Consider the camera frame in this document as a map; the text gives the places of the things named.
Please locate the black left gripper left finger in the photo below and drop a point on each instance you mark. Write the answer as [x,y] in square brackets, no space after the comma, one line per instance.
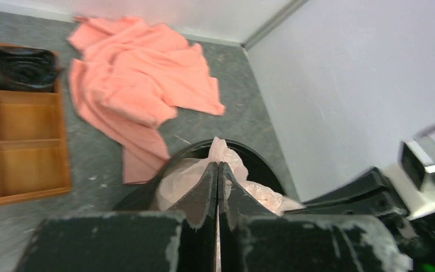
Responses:
[181,238]

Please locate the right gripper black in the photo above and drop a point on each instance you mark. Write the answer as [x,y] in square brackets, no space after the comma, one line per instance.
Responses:
[370,194]

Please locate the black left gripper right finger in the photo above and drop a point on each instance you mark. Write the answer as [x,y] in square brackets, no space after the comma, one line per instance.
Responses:
[252,238]

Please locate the black trash bin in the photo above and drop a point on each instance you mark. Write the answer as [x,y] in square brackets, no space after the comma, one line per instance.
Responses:
[259,171]

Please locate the pink plastic trash bag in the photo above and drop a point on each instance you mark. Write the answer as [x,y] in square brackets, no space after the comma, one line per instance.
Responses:
[186,174]

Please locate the salmon pink cloth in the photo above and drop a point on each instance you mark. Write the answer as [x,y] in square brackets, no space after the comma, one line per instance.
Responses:
[130,79]

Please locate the orange compartment tray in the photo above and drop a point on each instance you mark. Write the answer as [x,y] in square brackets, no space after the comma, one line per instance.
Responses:
[33,148]

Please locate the black rolled belt right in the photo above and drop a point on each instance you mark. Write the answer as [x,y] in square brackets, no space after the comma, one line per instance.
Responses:
[28,69]

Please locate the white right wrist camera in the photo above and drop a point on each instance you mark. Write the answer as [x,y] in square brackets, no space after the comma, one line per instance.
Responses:
[413,176]

